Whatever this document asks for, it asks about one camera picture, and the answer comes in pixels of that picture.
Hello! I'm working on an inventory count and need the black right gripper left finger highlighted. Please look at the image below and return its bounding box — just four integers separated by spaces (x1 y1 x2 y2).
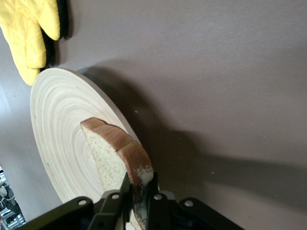
24 172 131 230

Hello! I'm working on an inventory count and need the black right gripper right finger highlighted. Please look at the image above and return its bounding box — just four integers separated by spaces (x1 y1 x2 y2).
143 172 243 230

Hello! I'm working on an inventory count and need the brown bread slice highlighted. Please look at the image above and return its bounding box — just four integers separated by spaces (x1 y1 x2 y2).
80 116 154 230

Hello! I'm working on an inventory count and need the round wooden plate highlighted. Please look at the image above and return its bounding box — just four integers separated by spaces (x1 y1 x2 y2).
30 68 142 230

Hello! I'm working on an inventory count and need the yellow quilted oven mitt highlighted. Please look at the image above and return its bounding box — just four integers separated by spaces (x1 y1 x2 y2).
0 0 60 69
0 23 41 86

